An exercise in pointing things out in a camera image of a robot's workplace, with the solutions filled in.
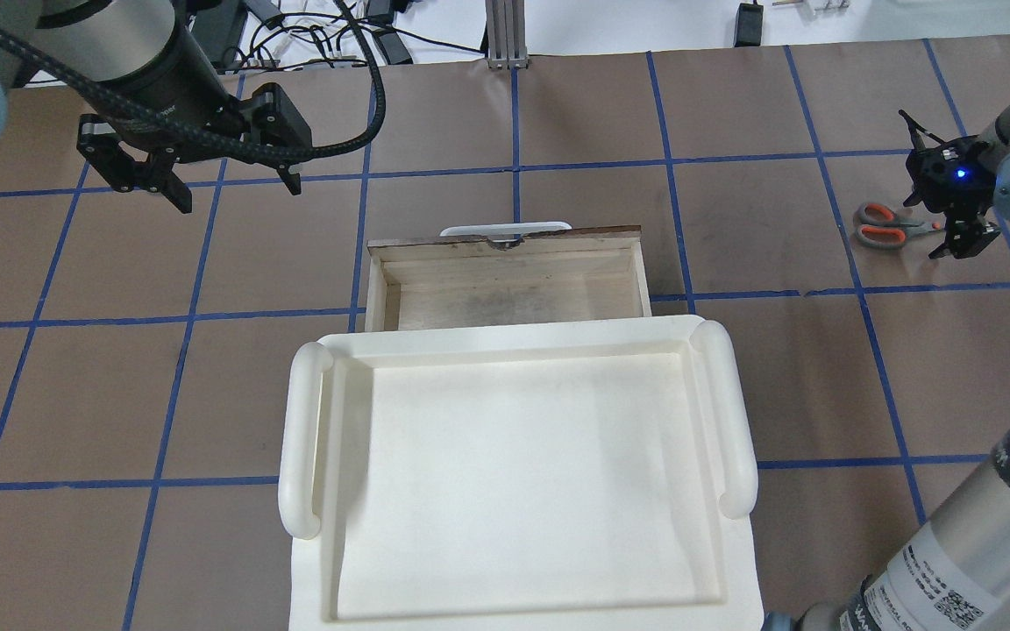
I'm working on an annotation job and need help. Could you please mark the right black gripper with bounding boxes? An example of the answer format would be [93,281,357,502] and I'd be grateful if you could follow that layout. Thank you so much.
[898,109,1002,260]

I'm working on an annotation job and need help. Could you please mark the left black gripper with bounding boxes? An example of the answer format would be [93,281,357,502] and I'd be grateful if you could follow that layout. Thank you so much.
[76,83,313,213]

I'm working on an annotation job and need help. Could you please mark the grey orange scissors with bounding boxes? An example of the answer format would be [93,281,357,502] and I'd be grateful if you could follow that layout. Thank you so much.
[855,202,943,251]

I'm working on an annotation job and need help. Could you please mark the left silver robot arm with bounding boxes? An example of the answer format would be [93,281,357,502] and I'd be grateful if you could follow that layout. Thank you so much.
[0,1,312,213]

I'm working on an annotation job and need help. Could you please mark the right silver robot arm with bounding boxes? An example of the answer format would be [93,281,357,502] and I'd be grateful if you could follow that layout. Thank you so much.
[763,103,1010,630]

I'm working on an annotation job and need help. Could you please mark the open wooden drawer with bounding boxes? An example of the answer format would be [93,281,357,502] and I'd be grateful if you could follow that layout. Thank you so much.
[362,226,652,332]

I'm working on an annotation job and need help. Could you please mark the near black power adapter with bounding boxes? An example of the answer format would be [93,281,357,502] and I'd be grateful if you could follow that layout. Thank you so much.
[733,1,763,48]

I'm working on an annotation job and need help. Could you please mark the white plastic tray box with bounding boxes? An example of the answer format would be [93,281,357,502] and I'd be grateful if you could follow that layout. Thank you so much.
[278,315,763,630]

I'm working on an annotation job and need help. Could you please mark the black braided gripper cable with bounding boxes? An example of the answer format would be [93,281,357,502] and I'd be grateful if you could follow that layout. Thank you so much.
[0,0,388,164]

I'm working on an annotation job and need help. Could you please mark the aluminium frame post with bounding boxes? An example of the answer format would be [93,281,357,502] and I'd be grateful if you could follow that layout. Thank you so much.
[485,0,530,69]

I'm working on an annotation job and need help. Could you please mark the white drawer handle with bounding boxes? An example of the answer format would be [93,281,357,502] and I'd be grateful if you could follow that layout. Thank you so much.
[438,221,573,240]

